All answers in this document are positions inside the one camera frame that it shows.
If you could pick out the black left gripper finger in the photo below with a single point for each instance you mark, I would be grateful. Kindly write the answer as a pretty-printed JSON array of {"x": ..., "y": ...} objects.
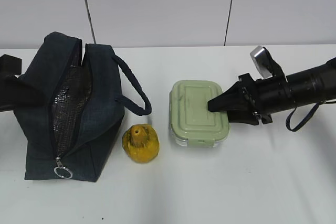
[
  {"x": 17, "y": 94},
  {"x": 10, "y": 66}
]

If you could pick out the green lid glass container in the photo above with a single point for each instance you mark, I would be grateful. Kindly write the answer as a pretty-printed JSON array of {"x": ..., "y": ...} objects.
[{"x": 191, "y": 123}]

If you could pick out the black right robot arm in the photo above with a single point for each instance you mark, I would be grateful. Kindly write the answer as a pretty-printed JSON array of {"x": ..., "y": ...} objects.
[{"x": 312, "y": 86}]

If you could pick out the yellow toy pear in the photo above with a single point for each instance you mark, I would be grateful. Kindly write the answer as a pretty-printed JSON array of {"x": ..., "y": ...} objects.
[{"x": 141, "y": 143}]

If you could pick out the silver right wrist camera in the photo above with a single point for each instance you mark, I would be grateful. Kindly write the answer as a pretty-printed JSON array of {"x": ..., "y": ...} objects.
[{"x": 261, "y": 58}]

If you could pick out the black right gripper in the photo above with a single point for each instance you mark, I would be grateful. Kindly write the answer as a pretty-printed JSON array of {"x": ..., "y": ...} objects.
[{"x": 263, "y": 96}]

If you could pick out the dark navy lunch bag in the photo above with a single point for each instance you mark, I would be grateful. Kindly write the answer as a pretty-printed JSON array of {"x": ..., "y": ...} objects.
[{"x": 87, "y": 90}]

